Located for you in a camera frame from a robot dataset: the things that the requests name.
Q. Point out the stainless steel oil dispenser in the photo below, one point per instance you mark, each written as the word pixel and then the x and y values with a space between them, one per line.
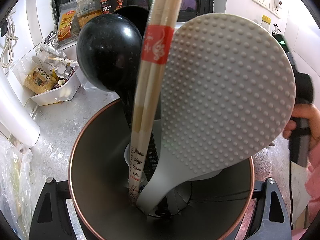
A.
pixel 276 29

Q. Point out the black power plug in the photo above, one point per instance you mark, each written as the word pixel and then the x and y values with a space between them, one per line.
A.
pixel 4 28

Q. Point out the vinegar bottle yellow red label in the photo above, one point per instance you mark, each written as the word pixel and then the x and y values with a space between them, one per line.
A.
pixel 265 22

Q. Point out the white paper towel roll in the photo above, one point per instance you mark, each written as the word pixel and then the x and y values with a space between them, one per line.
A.
pixel 15 118

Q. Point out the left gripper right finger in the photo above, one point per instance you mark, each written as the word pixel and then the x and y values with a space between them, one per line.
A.
pixel 270 219

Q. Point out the yellow seasoning packet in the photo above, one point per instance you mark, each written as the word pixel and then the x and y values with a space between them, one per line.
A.
pixel 67 13

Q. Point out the white plastic tray with packets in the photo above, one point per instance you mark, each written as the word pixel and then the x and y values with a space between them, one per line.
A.
pixel 50 75

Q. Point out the clear plastic bag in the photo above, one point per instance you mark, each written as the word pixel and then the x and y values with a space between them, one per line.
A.
pixel 16 204

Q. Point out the pink sleeve forearm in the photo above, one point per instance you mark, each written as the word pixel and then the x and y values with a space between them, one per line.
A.
pixel 312 183

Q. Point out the red utensil holder cup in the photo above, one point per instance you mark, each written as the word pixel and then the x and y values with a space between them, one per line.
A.
pixel 98 182

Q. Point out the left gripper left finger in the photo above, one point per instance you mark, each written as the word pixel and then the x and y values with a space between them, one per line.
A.
pixel 51 219

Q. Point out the glass jar white lid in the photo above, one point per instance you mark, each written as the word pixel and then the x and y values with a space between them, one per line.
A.
pixel 86 10

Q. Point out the person right hand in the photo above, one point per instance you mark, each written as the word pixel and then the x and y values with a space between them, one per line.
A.
pixel 309 112

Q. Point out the black ladle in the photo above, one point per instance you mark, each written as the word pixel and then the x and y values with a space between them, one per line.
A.
pixel 137 15
pixel 108 52

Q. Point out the grey dotted rice paddle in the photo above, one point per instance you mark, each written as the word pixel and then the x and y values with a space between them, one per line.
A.
pixel 228 91

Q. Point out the wooden chopstick red band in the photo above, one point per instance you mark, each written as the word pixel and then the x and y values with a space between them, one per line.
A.
pixel 157 51

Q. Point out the clear jar orange black label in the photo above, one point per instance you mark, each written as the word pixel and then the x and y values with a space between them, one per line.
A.
pixel 109 6

